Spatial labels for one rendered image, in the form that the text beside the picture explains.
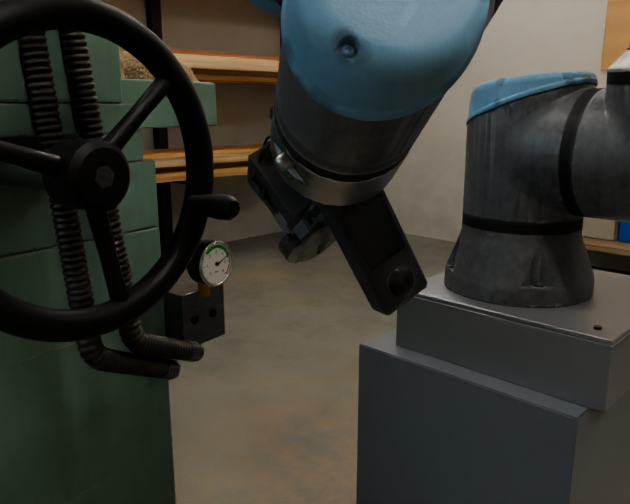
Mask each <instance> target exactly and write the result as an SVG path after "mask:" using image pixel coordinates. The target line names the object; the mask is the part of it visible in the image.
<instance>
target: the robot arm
mask: <svg viewBox="0 0 630 504"><path fill-rule="evenodd" d="M250 1H251V3H252V4H253V5H255V6H256V7H257V8H258V9H259V10H261V11H262V12H264V13H266V14H268V15H270V16H273V17H277V18H281V38H282V43H281V51H280V59H279V68H278V76H277V84H276V92H275V101H274V106H273V107H271V108H270V116H269V117H270V119H271V120H272V124H271V133H270V136H268V137H266V139H265V141H264V143H263V147H262V148H260V149H258V150H257V151H255V152H253V153H252V154H250V155H248V174H247V181H248V183H249V184H250V185H251V187H252V188H253V189H254V191H255V192H256V194H257V195H258V196H259V198H260V199H261V200H262V201H263V202H264V203H265V205H266V206H267V207H268V209H269V210H270V212H271V213H272V215H273V217H274V219H275V220H276V222H277V223H278V225H279V226H280V228H281V229H282V231H283V232H284V234H285V236H284V237H283V238H282V239H281V240H280V242H279V243H278V248H279V250H280V252H281V253H282V254H283V256H284V257H285V259H286V260H287V261H288V262H289V263H295V264H296V263H297V262H303V261H306V260H309V259H312V258H315V257H316V256H317V255H318V254H320V253H322V252H323V251H324V250H326V249H327V248H328V247H329V246H330V245H331V244H332V243H333V242H334V241H337V243H338V245H339V246H340V248H341V250H342V252H343V254H344V256H345V258H346V260H347V262H348V264H349V266H350V267H351V269H352V271H353V273H354V275H355V277H356V279H357V281H358V283H359V285H360V286H361V288H362V290H363V292H364V294H365V296H366V298H367V300H368V302H369V304H370V306H371V307H372V309H373V310H375V311H377V312H380V313H382V314H384V315H391V314H392V313H393V312H395V311H396V310H397V309H399V308H400V307H401V306H403V305H404V304H405V303H406V302H408V301H409V300H410V299H412V298H413V297H414V296H416V295H417V294H418V293H419V292H421V291H422V290H423V289H425V288H426V286H427V280H426V278H425V276H424V273H423V271H422V269H421V267H420V265H419V263H418V261H417V259H416V257H415V255H414V252H413V250H412V248H411V246H410V244H409V242H408V240H407V238H406V236H405V234H404V231H403V229H402V227H401V225H400V223H399V221H398V219H397V217H396V215H395V212H394V210H393V208H392V206H391V204H390V202H389V200H388V198H387V196H386V194H385V191H384V188H385V186H386V185H387V184H388V183H389V182H390V181H391V180H392V178H393V177H394V175H395V174H396V172H397V171H398V169H399V167H400V166H401V164H402V163H403V161H404V159H405V158H406V156H407V155H408V153H409V151H410V149H411V147H412V146H413V144H414V142H415V141H416V139H417V138H418V136H419V135H420V133H421V131H422V130H423V128H424V127H425V125H426V124H427V122H428V120H429V119H430V117H431V116H432V114H433V113H434V111H435V109H436V108H437V106H438V105H439V103H440V101H441V100H442V98H443V97H444V95H445V94H446V92H447V91H448V90H449V89H450V88H451V87H452V86H453V85H454V84H455V83H456V81H457V80H458V79H459V78H460V77H461V75H462V74H463V73H464V71H465V70H466V68H467V67H468V65H469V64H470V62H471V60H472V58H473V57H474V55H475V53H476V51H477V48H478V46H479V44H480V41H481V38H482V35H483V32H484V31H485V29H486V27H487V26H488V24H489V22H490V21H491V19H492V17H493V16H494V14H495V13H496V11H497V10H498V8H499V6H500V5H501V3H502V2H503V0H250ZM606 83H607V84H606V88H596V87H597V85H598V80H597V79H596V75H595V73H593V72H589V71H569V72H561V73H560V72H550V73H538V74H529V75H520V76H512V77H507V78H499V79H494V80H489V81H485V82H483V83H480V84H479V85H477V86H476V87H475V88H474V90H473V91H472V94H471V98H470V106H469V114H468V118H467V120H466V125H467V136H466V156H465V176H464V196H463V218H462V229H461V232H460V234H459V236H458V238H457V241H456V243H455V245H454V247H453V250H452V252H451V254H450V257H449V259H448V261H447V263H446V267H445V278H444V283H445V285H446V287H447V288H448V289H450V290H451V291H453V292H454V293H456V294H459V295H461V296H463V297H466V298H469V299H473V300H476V301H480V302H485V303H490V304H496V305H502V306H510V307H522V308H557V307H566V306H572V305H577V304H580V303H583V302H586V301H588V300H589V299H591V298H592V296H593V291H594V281H595V280H594V274H593V271H592V267H591V264H590V260H589V257H588V254H587V250H586V247H585V244H584V240H583V237H582V229H583V218H584V217H588V218H597V219H605V220H613V221H621V222H629V223H630V45H629V47H628V48H627V50H626V51H625V52H624V53H623V54H622V55H621V56H620V57H619V58H618V59H617V60H616V61H615V62H614V63H613V64H612V65H611V66H610V67H609V68H608V70H607V81H606ZM269 138H270V141H268V139H269ZM267 141H268V142H267ZM264 144H265V145H264ZM253 170H254V177H253Z"/></svg>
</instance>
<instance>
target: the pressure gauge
mask: <svg viewBox="0 0 630 504"><path fill-rule="evenodd" d="M229 253H230V254H229ZM228 254H229V255H228ZM227 255H228V256H227ZM225 256H227V257H226V258H225V259H224V260H223V261H222V262H221V263H220V264H219V266H216V265H215V263H216V262H220V261H221V260H222V259H223V258H224V257H225ZM232 268H233V253H232V250H231V248H230V247H229V246H228V244H227V243H225V242H223V241H215V240H209V239H202V240H200V243H199V245H198V247H197V249H196V252H195V254H194V256H193V258H192V259H191V261H190V263H189V265H188V266H187V271H188V274H189V276H190V277H191V279H192V280H194V281H195V282H197V284H198V290H199V294H200V297H207V296H209V295H210V291H209V286H212V287H217V286H220V285H221V284H223V283H224V282H225V281H226V280H227V279H228V277H229V276H230V274H231V271H232Z"/></svg>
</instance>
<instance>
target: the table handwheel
mask: <svg viewBox="0 0 630 504"><path fill-rule="evenodd" d="M49 30H73V31H80V32H85V33H89V34H93V35H96V36H99V37H101V38H104V39H106V40H109V41H111V42H113V43H115V44H116V45H118V46H120V47H121V48H123V49H124V50H126V51H127V52H129V53H130V54H131V55H132V56H134V57H135V58H136V59H137V60H138V61H139V62H140V63H142V64H143V65H144V66H145V67H146V69H147V70H148V71H149V72H150V73H151V74H152V75H153V77H154V78H155V79H154V81H153V82H152V83H151V84H150V85H149V87H148V88H147V89H146V90H145V92H144V93H143V94H142V95H141V97H140V98H139V99H138V100H137V101H136V103H135V104H134V105H133V106H132V108H131V109H130V110H129V111H128V112H127V113H126V114H125V115H124V117H123V118H122V119H121V120H120V121H119V122H118V123H117V124H116V125H115V126H114V128H113V129H112V130H111V131H110V132H109V133H108V134H107V135H106V136H105V137H104V139H103V140H87V139H66V140H62V141H60V142H58V143H57V144H55V145H54V146H53V147H52V148H51V149H50V150H49V151H43V150H35V149H32V148H28V147H24V146H20V145H16V144H13V143H9V142H5V141H2V140H0V184H4V185H12V186H19V187H26V188H33V189H40V190H46V191H47V193H48V194H49V196H50V197H51V198H52V199H53V200H54V201H55V202H57V203H58V204H60V205H62V206H65V207H69V208H75V209H81V210H85V212H86V215H87V218H88V221H89V225H90V228H91V231H92V235H93V238H94V241H95V244H96V248H97V251H98V254H99V258H100V262H101V266H102V270H103V274H104V278H105V282H106V286H107V290H108V294H109V298H110V300H108V301H105V302H103V303H100V304H97V305H94V306H90V307H85V308H78V309H50V308H44V307H40V306H36V305H33V304H30V303H27V302H24V301H22V300H19V299H17V298H15V297H13V296H11V295H10V294H8V293H6V292H5V291H3V290H2V289H0V331H1V332H4V333H7V334H9V335H13V336H16V337H20V338H24V339H29V340H34V341H42V342H72V341H80V340H85V339H90V338H94V337H97V336H101V335H104V334H107V333H109V332H112V331H115V330H117V329H119V328H121V327H123V326H125V325H127V324H129V323H131V322H132V321H134V320H136V319H137V318H139V317H140V316H142V315H143V314H145V313H146V312H147V311H148V310H150V309H151V308H152V307H153V306H155V305H156V304H157V303H158V302H159V301H160V300H161V299H162V298H163V297H164V296H165V295H166V294H167V293H168V292H169V291H170V290H171V288H172V287H173V286H174V285H175V283H176V282H177V281H178V280H179V278H180V277H181V275H182V274H183V273H184V271H185V269H186V268H187V266H188V265H189V263H190V261H191V259H192V258H193V256H194V254H195V252H196V249H197V247H198V245H199V243H200V240H201V238H202V235H203V232H204V229H205V226H206V223H207V219H208V217H207V216H203V215H200V214H198V213H195V212H191V211H189V210H188V208H187V199H188V198H189V197H190V196H191V195H203V194H212V192H213V179H214V162H213V150H212V142H211V136H210V131H209V127H208V123H207V119H206V116H205V112H204V109H203V106H202V104H201V101H200V99H199V96H198V94H197V92H196V90H195V88H194V85H193V83H192V82H191V80H190V78H189V76H188V74H187V73H186V71H185V70H184V68H183V66H182V65H181V63H180V62H179V61H178V59H177V58H176V56H175V55H174V54H173V53H172V51H171V50H170V49H169V48H168V47H167V46H166V44H165V43H164V42H163V41H162V40H161V39H160V38H159V37H158V36H157V35H156V34H155V33H153V32H152V31H151V30H150V29H149V28H148V27H146V26H145V25H144V24H143V23H141V22H140V21H138V20H137V19H135V18H134V17H132V16H131V15H129V14H127V13H126V12H124V11H122V10H120V9H118V8H116V7H114V6H112V5H109V4H107V3H105V2H102V1H99V0H0V49H1V48H3V47H4V46H6V45H8V44H9V43H11V42H13V41H15V40H18V39H20V38H22V37H25V36H28V35H31V34H34V33H38V32H43V31H49ZM165 96H167V98H168V99H169V101H170V103H171V105H172V108H173V110H174V112H175V115H176V117H177V120H178V123H179V126H180V130H181V134H182V138H183V143H184V149H185V159H186V184H185V194H184V200H183V205H182V209H181V213H180V216H179V220H178V223H177V225H176V228H175V231H174V233H173V235H172V237H171V239H170V241H169V243H168V245H167V247H166V249H165V250H164V252H163V253H162V255H161V256H160V258H159V259H158V261H157V262H156V263H155V264H154V266H153V267H152V268H151V269H150V270H149V271H148V272H147V273H146V275H144V276H143V277H142V278H141V279H140V280H139V281H138V282H137V283H136V284H134V285H133V286H132V287H130V288H129V289H128V290H127V287H126V284H125V280H124V277H123V273H122V270H121V266H120V262H119V259H118V255H117V251H116V247H115V242H114V238H113V234H112V229H111V225H110V220H109V216H108V210H111V209H113V208H114V207H116V206H117V205H118V204H119V203H120V202H121V201H122V200H123V198H124V197H125V195H126V193H127V191H128V188H129V183H130V169H129V165H128V162H127V159H126V157H125V156H124V154H123V153H122V151H121V150H122V149H123V148H124V146H125V145H126V144H127V142H128V141H129V140H130V138H131V137H132V136H133V135H134V133H135V132H136V131H137V129H138V128H139V127H140V125H141V124H142V123H143V122H144V120H145V119H146V118H147V117H148V116H149V115H150V113H151V112H152V111H153V110H154V109H155V108H156V106H157V105H158V104H159V103H160V102H161V101H162V99H163V98H164V97H165Z"/></svg>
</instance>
